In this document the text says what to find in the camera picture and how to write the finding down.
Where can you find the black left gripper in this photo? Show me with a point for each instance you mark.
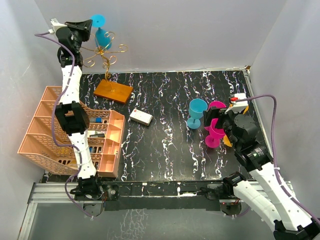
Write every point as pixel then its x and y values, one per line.
pixel 85 27

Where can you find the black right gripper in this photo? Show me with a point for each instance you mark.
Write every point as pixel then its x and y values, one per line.
pixel 213 113

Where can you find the blue wine glass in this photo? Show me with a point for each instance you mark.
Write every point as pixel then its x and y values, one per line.
pixel 196 108
pixel 101 37

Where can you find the pink wine glass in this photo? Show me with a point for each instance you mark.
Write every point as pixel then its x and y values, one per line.
pixel 215 105
pixel 214 134

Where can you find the yellow wine glass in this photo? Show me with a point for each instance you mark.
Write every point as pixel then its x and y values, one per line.
pixel 244 111
pixel 226 141

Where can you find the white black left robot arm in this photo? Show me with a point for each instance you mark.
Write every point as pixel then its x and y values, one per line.
pixel 69 112

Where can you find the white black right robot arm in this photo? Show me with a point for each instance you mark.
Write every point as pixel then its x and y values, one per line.
pixel 281 212

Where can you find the white red small box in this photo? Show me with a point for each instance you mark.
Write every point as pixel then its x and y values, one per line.
pixel 141 117

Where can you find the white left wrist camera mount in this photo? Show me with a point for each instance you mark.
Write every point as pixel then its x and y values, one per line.
pixel 55 25

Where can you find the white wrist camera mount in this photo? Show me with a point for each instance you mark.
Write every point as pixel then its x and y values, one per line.
pixel 239 103
pixel 55 25

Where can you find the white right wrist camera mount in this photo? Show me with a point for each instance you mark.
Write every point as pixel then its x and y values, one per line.
pixel 239 103

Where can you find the gold wire wine glass rack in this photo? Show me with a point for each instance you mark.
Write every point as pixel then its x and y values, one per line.
pixel 107 88

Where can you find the black metal front rail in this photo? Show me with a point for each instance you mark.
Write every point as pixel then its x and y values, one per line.
pixel 151 195

